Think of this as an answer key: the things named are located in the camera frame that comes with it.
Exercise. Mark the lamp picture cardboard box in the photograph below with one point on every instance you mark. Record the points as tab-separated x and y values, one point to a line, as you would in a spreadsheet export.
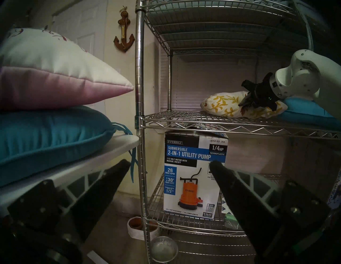
336	191

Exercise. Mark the white pink script pillow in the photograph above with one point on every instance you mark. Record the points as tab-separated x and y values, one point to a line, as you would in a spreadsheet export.
53	69

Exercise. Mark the utility pump cardboard box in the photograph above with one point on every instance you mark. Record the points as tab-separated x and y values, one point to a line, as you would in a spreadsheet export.
191	183

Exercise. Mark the small metal bowl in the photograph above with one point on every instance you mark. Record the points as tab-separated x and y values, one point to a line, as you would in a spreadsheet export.
163	248

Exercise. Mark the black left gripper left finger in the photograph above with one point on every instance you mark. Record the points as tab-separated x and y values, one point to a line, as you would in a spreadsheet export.
90	202

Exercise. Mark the white rolling side table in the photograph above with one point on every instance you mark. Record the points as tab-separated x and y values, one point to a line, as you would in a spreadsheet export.
117	147

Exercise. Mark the brown anchor wall ornament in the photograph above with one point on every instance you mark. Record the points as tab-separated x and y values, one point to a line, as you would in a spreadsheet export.
124	40

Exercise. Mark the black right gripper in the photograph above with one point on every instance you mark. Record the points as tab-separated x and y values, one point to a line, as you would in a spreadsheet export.
263	93

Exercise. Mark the light blue patio cushion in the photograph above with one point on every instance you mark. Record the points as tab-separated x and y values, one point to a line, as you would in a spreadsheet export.
309	29

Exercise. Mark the white zigzag edged envelope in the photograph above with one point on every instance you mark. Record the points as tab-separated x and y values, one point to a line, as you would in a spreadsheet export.
226	205

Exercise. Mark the floral print throw pillow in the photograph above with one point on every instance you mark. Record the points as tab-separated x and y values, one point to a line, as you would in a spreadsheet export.
223	105

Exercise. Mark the zigzag-edged paper sheets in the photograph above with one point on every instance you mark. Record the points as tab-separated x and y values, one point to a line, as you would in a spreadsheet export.
230	217

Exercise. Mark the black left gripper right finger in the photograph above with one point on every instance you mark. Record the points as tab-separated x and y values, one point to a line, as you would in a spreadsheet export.
247	210

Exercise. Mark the teal seat cushion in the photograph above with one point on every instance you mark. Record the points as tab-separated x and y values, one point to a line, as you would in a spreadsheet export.
306	113
48	138

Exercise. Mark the white wall light switch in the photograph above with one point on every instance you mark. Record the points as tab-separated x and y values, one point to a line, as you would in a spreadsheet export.
118	71

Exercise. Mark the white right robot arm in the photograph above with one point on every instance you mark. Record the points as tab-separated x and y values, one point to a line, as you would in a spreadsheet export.
306	77

